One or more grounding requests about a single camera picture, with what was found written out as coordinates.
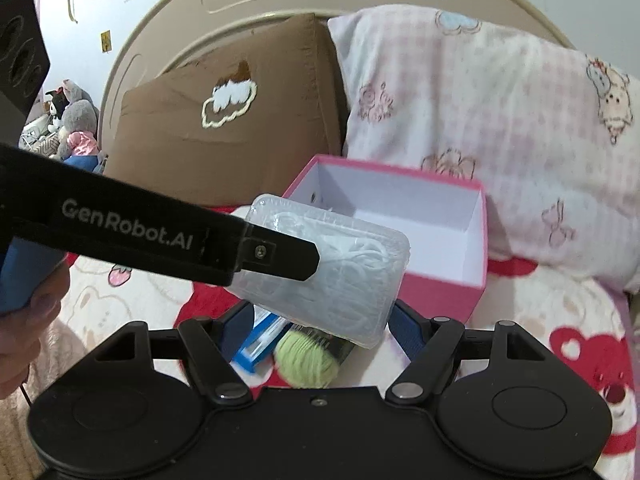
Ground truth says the bear print blanket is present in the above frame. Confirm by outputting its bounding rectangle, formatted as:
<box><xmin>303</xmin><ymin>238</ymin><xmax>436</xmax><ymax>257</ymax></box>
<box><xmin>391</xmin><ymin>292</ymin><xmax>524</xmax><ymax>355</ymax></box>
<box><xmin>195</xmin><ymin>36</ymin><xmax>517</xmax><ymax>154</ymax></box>
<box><xmin>29</xmin><ymin>199</ymin><xmax>640</xmax><ymax>480</ymax></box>

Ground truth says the green yarn ball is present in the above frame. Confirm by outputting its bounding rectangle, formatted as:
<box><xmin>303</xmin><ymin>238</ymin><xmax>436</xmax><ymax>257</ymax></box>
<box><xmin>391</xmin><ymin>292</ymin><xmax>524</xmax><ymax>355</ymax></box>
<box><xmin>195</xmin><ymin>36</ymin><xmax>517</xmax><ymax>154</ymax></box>
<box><xmin>273</xmin><ymin>324</ymin><xmax>355</xmax><ymax>389</ymax></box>

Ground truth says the beige bed headboard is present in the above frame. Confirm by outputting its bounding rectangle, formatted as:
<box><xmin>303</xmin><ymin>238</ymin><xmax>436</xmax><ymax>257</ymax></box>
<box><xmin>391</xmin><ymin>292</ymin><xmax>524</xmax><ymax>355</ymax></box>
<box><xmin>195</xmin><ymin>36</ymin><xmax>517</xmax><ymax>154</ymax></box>
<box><xmin>96</xmin><ymin>0</ymin><xmax>576</xmax><ymax>151</ymax></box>

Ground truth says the brown embroidered pillow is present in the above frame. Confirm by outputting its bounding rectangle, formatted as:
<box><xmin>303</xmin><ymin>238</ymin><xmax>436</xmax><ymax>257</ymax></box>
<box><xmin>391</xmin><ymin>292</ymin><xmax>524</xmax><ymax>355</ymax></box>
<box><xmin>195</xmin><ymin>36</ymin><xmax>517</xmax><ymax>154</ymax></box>
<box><xmin>105</xmin><ymin>14</ymin><xmax>343</xmax><ymax>207</ymax></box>

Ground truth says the clear floss pick box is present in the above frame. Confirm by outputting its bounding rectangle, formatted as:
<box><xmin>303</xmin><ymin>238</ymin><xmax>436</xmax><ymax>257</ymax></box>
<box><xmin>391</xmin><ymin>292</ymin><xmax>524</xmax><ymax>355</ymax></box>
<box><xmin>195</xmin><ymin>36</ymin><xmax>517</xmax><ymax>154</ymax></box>
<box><xmin>228</xmin><ymin>194</ymin><xmax>410</xmax><ymax>349</ymax></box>

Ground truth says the black cable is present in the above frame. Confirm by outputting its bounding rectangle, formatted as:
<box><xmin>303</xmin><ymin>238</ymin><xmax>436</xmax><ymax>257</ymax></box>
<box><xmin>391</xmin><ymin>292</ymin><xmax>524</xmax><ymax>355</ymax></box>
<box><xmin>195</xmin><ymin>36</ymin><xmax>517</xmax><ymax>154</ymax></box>
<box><xmin>18</xmin><ymin>368</ymin><xmax>35</xmax><ymax>411</ymax></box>

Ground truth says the person's left hand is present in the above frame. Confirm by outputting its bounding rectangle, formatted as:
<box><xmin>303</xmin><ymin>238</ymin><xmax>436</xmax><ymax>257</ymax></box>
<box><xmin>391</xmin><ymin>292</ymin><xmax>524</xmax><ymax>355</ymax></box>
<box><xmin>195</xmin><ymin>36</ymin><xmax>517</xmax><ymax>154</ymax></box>
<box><xmin>0</xmin><ymin>260</ymin><xmax>70</xmax><ymax>400</ymax></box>

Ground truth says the pink cardboard box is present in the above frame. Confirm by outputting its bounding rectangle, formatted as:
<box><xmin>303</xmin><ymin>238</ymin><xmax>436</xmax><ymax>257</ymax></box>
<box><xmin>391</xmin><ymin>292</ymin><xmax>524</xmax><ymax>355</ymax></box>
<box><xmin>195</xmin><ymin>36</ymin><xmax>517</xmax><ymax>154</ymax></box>
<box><xmin>283</xmin><ymin>155</ymin><xmax>488</xmax><ymax>323</ymax></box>

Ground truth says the cream fluffy blanket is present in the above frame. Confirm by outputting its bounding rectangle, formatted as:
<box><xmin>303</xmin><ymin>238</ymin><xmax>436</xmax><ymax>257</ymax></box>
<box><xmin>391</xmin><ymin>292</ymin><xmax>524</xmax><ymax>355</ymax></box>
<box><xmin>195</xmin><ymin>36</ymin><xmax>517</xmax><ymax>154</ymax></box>
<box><xmin>0</xmin><ymin>321</ymin><xmax>96</xmax><ymax>480</ymax></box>

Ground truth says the pink checkered pillow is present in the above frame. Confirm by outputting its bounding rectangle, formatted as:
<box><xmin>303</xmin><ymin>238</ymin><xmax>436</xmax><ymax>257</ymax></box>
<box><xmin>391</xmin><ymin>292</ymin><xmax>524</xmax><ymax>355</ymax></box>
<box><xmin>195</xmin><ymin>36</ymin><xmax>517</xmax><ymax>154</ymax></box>
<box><xmin>328</xmin><ymin>4</ymin><xmax>639</xmax><ymax>292</ymax></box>

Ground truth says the stuffed toys pile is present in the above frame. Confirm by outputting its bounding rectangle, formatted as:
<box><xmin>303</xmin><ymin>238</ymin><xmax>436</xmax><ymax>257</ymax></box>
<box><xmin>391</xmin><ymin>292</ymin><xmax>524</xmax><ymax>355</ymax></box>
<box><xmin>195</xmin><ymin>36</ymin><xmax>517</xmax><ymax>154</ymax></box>
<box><xmin>18</xmin><ymin>79</ymin><xmax>104</xmax><ymax>172</ymax></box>

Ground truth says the blue wet wipes pack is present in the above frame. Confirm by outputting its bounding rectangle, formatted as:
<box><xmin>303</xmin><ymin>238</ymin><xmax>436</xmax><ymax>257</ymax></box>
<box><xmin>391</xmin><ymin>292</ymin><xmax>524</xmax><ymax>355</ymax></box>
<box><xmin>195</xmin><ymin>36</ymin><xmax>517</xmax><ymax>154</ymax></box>
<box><xmin>233</xmin><ymin>306</ymin><xmax>292</xmax><ymax>374</ymax></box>

